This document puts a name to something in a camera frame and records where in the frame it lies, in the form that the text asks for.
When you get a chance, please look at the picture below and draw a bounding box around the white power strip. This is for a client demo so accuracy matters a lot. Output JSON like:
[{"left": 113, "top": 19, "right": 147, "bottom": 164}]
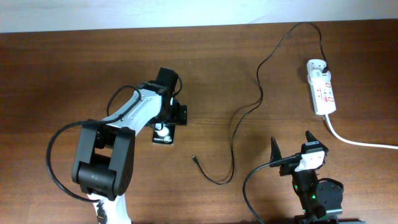
[{"left": 307, "top": 71, "right": 336, "bottom": 116}]

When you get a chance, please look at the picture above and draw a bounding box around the white power strip cord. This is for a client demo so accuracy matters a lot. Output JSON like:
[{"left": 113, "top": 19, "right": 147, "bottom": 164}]
[{"left": 322, "top": 114, "right": 398, "bottom": 151}]

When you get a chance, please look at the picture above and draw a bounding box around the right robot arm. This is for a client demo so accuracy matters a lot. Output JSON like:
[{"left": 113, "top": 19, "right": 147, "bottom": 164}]
[{"left": 270, "top": 131, "right": 364, "bottom": 224}]

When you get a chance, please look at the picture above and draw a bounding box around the white USB charger adapter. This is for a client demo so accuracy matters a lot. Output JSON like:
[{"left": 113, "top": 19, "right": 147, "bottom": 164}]
[{"left": 307, "top": 59, "right": 331, "bottom": 85}]

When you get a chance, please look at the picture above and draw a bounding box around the black USB charging cable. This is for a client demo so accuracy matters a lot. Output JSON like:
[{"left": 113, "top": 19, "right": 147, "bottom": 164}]
[{"left": 191, "top": 21, "right": 330, "bottom": 186}]

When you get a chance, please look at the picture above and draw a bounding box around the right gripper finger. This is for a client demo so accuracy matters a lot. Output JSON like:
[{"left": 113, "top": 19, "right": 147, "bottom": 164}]
[
  {"left": 305, "top": 130, "right": 328, "bottom": 152},
  {"left": 270, "top": 137, "right": 282, "bottom": 167}
]

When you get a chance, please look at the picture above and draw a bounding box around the black Samsung flip phone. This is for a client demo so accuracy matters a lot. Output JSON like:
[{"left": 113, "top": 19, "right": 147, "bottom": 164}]
[{"left": 152, "top": 123, "right": 175, "bottom": 145}]

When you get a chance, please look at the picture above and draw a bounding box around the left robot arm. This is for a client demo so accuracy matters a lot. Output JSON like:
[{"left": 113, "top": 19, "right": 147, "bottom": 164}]
[{"left": 72, "top": 68, "right": 187, "bottom": 223}]

